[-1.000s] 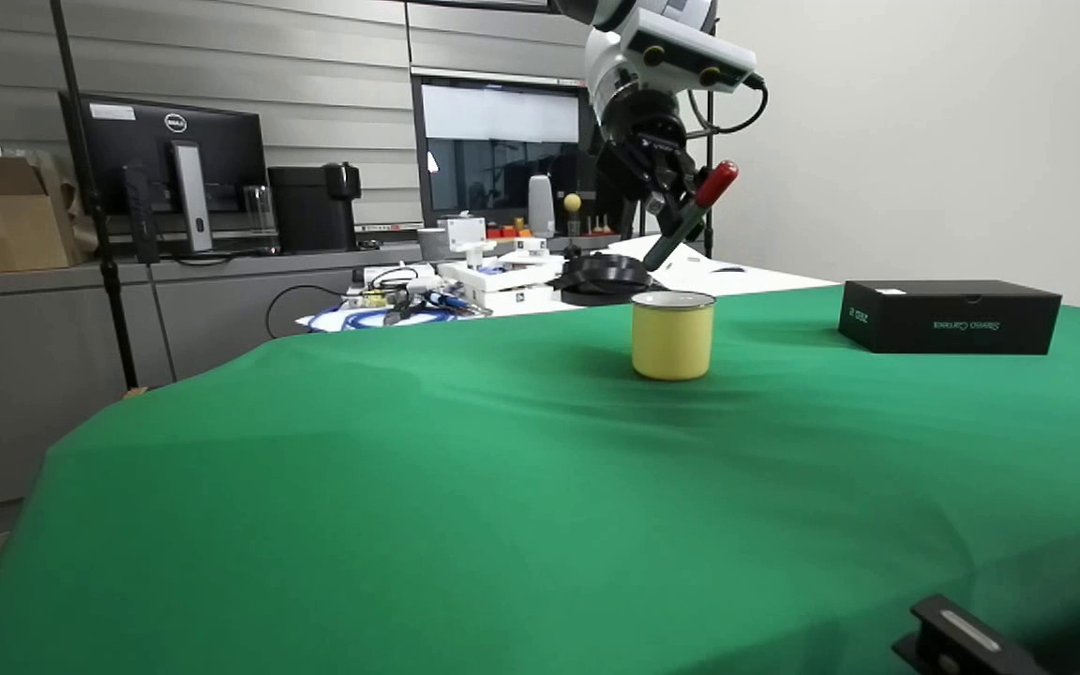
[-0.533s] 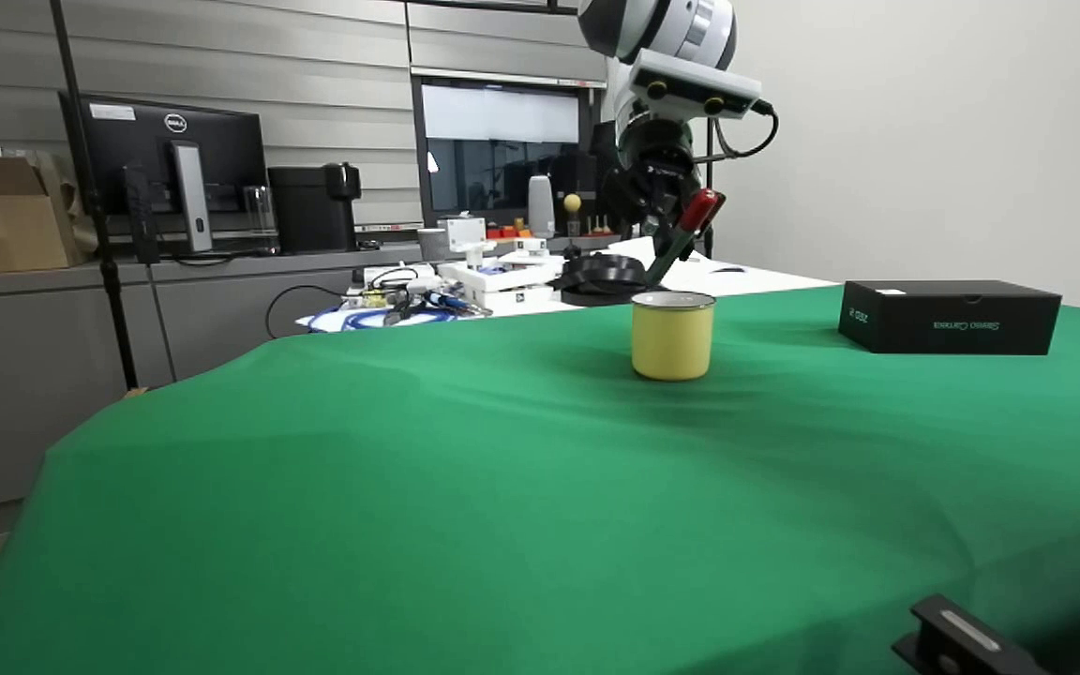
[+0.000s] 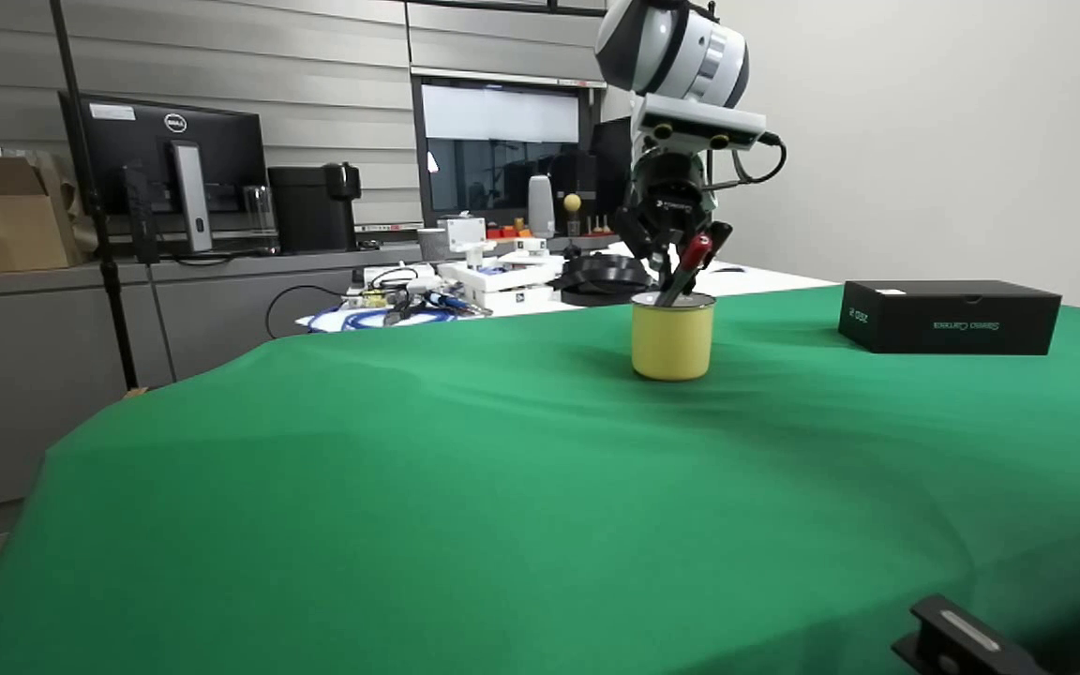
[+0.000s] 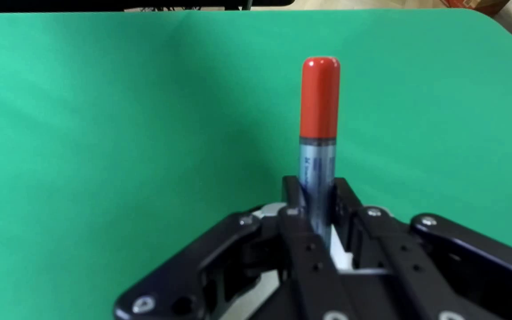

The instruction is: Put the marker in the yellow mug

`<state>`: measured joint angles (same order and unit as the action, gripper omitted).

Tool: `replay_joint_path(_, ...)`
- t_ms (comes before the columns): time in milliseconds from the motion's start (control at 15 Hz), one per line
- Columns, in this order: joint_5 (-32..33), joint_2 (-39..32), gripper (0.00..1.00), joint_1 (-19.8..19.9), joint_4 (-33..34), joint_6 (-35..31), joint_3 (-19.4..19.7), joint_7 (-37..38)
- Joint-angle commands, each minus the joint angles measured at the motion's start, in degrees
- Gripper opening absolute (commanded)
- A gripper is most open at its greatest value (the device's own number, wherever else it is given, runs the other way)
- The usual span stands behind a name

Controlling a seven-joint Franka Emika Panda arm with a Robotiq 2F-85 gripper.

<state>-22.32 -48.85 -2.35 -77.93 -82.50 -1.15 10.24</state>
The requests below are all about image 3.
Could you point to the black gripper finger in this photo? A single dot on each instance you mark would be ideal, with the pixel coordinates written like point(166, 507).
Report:
point(721, 234)
point(653, 250)

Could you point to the black clamp mount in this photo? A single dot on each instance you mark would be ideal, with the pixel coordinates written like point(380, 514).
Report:
point(954, 640)

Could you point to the orange small items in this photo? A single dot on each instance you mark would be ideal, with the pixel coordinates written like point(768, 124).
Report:
point(511, 229)

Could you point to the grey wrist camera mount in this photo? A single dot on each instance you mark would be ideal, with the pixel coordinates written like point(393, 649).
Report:
point(701, 123)

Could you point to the dark window screen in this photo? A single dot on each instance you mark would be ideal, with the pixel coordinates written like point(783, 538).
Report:
point(503, 162)

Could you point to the grey cabinet counter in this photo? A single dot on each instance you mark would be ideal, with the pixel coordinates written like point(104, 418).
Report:
point(18, 377)

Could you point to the black Dell monitor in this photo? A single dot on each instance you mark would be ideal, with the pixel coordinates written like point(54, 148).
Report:
point(128, 153)

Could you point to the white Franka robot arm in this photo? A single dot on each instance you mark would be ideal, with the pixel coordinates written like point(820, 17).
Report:
point(675, 52)

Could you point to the black rectangular cardboard box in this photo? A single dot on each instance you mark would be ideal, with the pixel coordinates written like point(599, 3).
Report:
point(954, 319)

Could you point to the black desktop computer case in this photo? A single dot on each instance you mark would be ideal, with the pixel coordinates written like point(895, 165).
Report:
point(309, 207)

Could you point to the white electronics clutter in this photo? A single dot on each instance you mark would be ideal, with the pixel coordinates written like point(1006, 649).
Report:
point(503, 277)

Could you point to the yellow enamel mug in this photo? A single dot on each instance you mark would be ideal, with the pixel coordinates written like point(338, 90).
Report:
point(674, 343)

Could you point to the green tablecloth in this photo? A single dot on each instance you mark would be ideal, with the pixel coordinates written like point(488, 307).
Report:
point(441, 528)

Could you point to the small white box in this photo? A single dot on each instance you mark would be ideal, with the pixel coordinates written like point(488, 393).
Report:
point(468, 229)

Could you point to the yellow ball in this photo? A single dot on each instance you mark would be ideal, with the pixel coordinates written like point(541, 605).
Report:
point(570, 203)

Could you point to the white upright speaker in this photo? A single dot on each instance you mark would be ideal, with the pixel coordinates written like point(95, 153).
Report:
point(541, 207)

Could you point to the red capped grey marker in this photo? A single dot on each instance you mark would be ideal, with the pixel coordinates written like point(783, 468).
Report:
point(699, 250)

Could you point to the black slanted stand pole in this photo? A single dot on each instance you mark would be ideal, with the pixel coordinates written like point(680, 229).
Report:
point(119, 314)

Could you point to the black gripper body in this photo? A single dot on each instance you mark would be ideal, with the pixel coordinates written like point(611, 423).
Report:
point(669, 189)

